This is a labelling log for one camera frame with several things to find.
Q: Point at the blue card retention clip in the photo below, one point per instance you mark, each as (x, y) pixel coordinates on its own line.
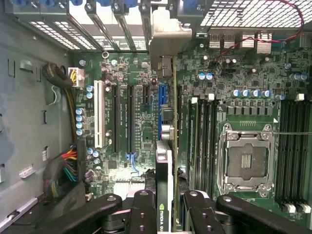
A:
(189, 3)
(130, 2)
(106, 2)
(50, 2)
(77, 2)
(19, 2)

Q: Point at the metal locking lever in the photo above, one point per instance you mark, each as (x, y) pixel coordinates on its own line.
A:
(220, 158)

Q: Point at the CPU socket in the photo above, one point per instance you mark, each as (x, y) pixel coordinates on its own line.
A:
(246, 161)

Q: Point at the black RAM slot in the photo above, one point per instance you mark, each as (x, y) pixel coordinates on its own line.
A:
(214, 136)
(208, 136)
(201, 136)
(298, 151)
(291, 151)
(283, 151)
(306, 151)

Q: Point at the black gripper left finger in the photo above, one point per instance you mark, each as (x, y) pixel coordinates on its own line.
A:
(97, 214)

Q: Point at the long black expansion slot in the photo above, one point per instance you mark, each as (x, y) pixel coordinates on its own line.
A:
(131, 117)
(117, 117)
(180, 97)

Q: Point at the grey PC case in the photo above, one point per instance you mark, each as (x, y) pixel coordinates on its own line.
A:
(36, 12)

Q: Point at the blue expansion slot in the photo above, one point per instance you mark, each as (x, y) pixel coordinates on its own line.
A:
(162, 97)

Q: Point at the white expansion slot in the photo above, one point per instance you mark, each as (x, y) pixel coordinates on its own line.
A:
(99, 114)

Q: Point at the green motherboard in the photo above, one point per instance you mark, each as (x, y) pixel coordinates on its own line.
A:
(243, 73)

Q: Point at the silver chipset heatsink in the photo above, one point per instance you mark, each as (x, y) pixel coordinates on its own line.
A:
(122, 189)

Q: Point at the short black expansion slot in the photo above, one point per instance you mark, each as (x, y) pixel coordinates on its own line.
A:
(147, 95)

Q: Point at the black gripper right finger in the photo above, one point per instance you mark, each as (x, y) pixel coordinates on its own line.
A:
(243, 214)

